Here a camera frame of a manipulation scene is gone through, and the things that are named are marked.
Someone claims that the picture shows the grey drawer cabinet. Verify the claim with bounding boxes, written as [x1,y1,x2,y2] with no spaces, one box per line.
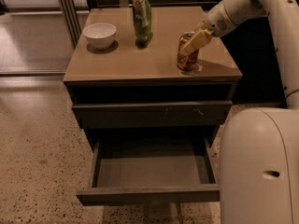
[64,7,242,140]

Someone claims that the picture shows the orange soda can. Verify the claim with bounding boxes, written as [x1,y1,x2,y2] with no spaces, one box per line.
[177,31,199,71]

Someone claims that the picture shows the white ceramic bowl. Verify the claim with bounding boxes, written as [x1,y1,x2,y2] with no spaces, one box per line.
[82,22,117,49]

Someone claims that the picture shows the closed grey top drawer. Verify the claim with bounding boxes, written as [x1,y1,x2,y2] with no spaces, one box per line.
[72,101,232,129]

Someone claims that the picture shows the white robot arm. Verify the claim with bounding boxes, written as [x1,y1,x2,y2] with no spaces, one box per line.
[182,0,299,224]

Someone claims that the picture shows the open grey middle drawer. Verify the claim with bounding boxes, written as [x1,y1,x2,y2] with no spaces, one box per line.
[77,135,220,206]

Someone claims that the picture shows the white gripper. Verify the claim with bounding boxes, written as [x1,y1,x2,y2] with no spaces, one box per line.
[180,2,237,55]

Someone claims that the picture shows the green chip bag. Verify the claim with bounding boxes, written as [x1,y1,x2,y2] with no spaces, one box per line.
[133,0,152,47]

